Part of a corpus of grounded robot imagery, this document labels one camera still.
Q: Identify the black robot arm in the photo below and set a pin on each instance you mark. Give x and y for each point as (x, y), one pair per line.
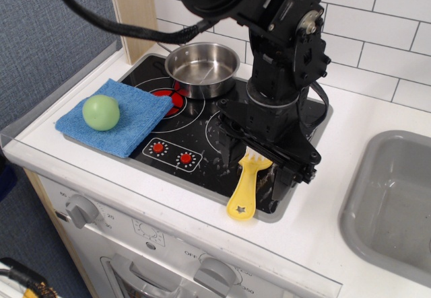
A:
(284, 103)

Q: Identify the wooden side post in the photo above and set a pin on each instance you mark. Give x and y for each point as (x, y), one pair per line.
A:
(138, 13)

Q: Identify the yellow black object on floor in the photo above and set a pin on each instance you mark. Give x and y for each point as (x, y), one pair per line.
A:
(17, 280)

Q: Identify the white toy oven front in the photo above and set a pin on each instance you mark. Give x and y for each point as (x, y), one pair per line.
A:
(122, 256)

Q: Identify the blue folded cloth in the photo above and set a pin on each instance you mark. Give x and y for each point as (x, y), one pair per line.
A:
(140, 112)

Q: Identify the yellow dish brush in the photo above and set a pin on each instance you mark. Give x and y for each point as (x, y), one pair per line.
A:
(242, 203)

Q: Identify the stainless steel pot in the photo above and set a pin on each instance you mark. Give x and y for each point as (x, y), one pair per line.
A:
(202, 70)

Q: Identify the grey right oven knob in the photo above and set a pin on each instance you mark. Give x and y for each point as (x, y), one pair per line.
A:
(215, 275)

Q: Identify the grey sink basin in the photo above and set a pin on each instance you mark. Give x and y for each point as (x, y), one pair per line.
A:
(386, 216)

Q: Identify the grey oven knob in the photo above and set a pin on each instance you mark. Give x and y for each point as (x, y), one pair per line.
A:
(81, 211)
(215, 275)

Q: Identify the grey left oven knob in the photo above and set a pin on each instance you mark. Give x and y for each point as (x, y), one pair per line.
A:
(81, 211)

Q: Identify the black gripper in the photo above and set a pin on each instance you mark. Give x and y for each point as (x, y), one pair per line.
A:
(282, 135)

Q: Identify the green lime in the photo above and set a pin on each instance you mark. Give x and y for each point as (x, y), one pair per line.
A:
(101, 112)

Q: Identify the black toy stove top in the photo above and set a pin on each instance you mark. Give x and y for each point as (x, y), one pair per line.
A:
(184, 147)

